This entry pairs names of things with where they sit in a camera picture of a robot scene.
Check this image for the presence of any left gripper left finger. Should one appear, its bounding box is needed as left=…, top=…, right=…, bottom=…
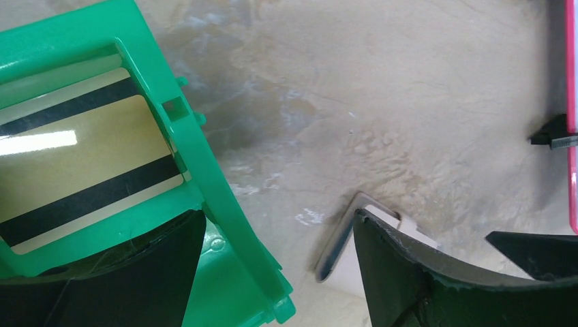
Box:
left=1, top=211, right=207, bottom=326

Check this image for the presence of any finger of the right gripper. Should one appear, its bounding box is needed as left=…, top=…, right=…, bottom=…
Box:
left=485, top=231, right=577, bottom=281

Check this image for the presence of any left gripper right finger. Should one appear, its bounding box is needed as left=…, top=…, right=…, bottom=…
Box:
left=354, top=209, right=577, bottom=326

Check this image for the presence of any green plastic bin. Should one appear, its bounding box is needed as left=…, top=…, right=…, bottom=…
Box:
left=1, top=1, right=295, bottom=326

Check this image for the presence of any beige card holder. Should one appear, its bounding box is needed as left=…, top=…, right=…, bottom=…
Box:
left=315, top=191, right=440, bottom=285

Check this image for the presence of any gold credit card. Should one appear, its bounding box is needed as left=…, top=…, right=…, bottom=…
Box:
left=1, top=68, right=183, bottom=255

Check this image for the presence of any black whiteboard foot near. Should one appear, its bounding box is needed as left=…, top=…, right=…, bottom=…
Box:
left=529, top=114, right=577, bottom=150

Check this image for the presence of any pink framed whiteboard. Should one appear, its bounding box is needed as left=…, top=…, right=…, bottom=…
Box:
left=564, top=0, right=577, bottom=234

